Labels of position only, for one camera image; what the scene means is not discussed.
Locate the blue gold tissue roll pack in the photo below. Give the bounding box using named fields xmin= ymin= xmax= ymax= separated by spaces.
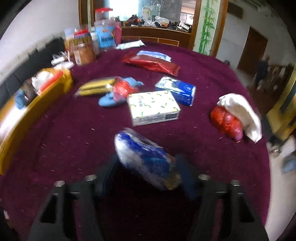
xmin=114 ymin=128 xmax=182 ymax=190

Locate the white leaf-print tissue pack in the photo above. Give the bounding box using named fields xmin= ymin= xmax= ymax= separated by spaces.
xmin=127 ymin=90 xmax=181 ymax=126

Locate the colourful cloth pack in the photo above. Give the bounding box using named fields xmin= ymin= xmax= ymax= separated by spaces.
xmin=74 ymin=77 xmax=117 ymax=96

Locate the red plastic bag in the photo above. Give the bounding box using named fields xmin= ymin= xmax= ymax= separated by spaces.
xmin=210 ymin=106 xmax=243 ymax=142

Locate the maroon velvet tablecloth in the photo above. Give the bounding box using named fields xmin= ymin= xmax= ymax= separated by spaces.
xmin=1 ymin=43 xmax=270 ymax=240

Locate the white folded towel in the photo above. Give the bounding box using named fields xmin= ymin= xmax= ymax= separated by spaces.
xmin=217 ymin=93 xmax=262 ymax=143

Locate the yellow rimmed white bin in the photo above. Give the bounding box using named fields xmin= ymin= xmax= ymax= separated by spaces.
xmin=1 ymin=68 xmax=73 ymax=175

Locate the blue white tissue packet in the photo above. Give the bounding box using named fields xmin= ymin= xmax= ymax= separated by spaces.
xmin=155 ymin=76 xmax=196 ymax=107

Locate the blue cloth in red bag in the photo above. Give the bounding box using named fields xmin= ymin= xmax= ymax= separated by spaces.
xmin=98 ymin=77 xmax=144 ymax=108

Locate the person in dark jacket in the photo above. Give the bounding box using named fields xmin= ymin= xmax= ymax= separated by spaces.
xmin=253 ymin=55 xmax=270 ymax=90

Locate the brown snack jar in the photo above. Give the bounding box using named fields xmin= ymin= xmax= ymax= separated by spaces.
xmin=72 ymin=29 xmax=95 ymax=66

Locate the red foil pouch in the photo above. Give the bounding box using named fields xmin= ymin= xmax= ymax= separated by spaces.
xmin=121 ymin=52 xmax=180 ymax=76

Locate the blue white flat packet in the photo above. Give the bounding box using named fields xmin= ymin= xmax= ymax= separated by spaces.
xmin=137 ymin=50 xmax=171 ymax=62

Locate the wooden cabinet counter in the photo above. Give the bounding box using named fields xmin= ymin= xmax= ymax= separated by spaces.
xmin=121 ymin=27 xmax=193 ymax=50

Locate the blue label clear jar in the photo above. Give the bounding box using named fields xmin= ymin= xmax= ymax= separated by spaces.
xmin=94 ymin=19 xmax=116 ymax=49

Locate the white leaflet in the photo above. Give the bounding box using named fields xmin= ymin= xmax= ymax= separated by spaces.
xmin=116 ymin=40 xmax=145 ymax=50

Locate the red lid clear jar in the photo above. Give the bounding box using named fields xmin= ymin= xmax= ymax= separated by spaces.
xmin=95 ymin=7 xmax=113 ymax=21

